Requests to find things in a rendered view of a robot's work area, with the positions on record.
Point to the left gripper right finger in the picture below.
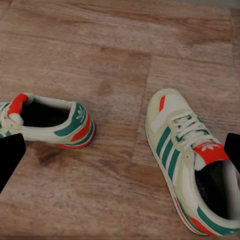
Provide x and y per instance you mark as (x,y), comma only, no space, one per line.
(232,149)

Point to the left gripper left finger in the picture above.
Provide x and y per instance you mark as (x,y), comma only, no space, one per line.
(12,149)

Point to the gym shoe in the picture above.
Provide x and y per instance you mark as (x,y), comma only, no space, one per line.
(64,123)
(200,176)

